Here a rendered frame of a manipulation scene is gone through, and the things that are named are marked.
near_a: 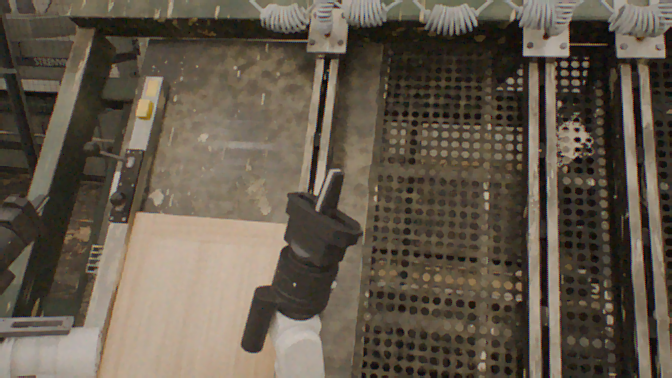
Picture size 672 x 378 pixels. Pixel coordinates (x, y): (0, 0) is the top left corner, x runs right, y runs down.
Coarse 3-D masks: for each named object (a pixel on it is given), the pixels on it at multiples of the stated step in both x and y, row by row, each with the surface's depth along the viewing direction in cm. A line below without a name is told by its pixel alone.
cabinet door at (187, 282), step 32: (160, 224) 122; (192, 224) 121; (224, 224) 120; (256, 224) 118; (128, 256) 121; (160, 256) 120; (192, 256) 119; (224, 256) 117; (256, 256) 116; (128, 288) 118; (160, 288) 117; (192, 288) 116; (224, 288) 115; (128, 320) 116; (160, 320) 115; (192, 320) 114; (224, 320) 113; (128, 352) 114; (160, 352) 113; (192, 352) 112; (224, 352) 111
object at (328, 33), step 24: (312, 24) 123; (336, 24) 122; (312, 48) 121; (336, 48) 120; (336, 72) 122; (312, 96) 121; (336, 96) 123; (312, 120) 119; (312, 144) 117; (312, 168) 118; (312, 192) 117
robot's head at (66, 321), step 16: (0, 320) 62; (16, 320) 62; (32, 320) 63; (48, 320) 64; (64, 320) 64; (0, 336) 60; (16, 336) 60; (32, 336) 61; (0, 352) 60; (0, 368) 59
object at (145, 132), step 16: (160, 80) 132; (144, 96) 132; (160, 96) 132; (160, 112) 133; (144, 128) 129; (144, 144) 127; (144, 160) 126; (144, 176) 127; (112, 224) 122; (128, 224) 121; (112, 240) 120; (128, 240) 122; (112, 256) 119; (112, 272) 118; (96, 288) 117; (112, 288) 117; (96, 304) 116; (112, 304) 117; (96, 320) 115
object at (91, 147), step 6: (90, 144) 116; (96, 144) 117; (84, 150) 116; (90, 150) 115; (96, 150) 116; (90, 156) 116; (108, 156) 120; (114, 156) 121; (126, 162) 124; (132, 162) 124
